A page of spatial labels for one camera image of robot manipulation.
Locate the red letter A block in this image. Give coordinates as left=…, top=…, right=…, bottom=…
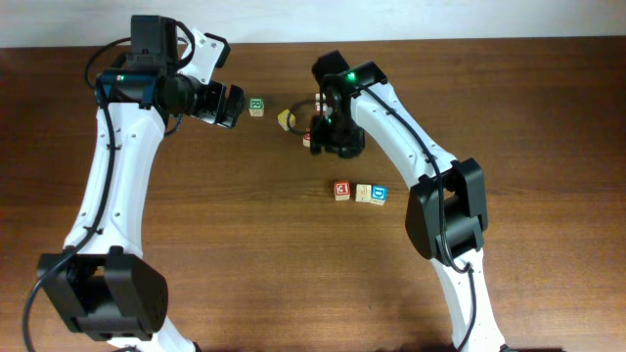
left=302, top=132, right=311, bottom=148

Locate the red letter E block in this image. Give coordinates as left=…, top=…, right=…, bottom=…
left=334, top=181, right=351, bottom=201

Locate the plain letter J block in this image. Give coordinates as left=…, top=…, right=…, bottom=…
left=355, top=184, right=372, bottom=203

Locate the blue letter D block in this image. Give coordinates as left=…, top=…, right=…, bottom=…
left=370, top=185, right=388, bottom=205

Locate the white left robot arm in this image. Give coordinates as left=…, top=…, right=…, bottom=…
left=34, top=15, right=246, bottom=351

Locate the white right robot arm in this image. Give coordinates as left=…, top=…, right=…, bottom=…
left=310, top=51, right=509, bottom=351

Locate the green letter R block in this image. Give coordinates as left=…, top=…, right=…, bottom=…
left=248, top=98, right=265, bottom=117

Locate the red pattern wooden block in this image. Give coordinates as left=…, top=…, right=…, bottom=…
left=315, top=93, right=328, bottom=116

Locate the yellow wooden block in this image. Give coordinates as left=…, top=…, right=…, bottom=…
left=277, top=110, right=296, bottom=131

